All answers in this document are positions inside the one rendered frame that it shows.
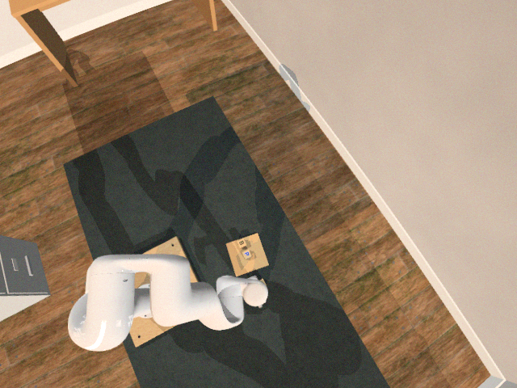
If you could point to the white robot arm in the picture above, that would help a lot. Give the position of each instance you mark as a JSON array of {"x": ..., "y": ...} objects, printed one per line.
[{"x": 168, "y": 298}]

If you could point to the tan square mat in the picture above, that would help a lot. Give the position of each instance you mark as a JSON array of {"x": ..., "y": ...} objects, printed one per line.
[{"x": 256, "y": 261}]

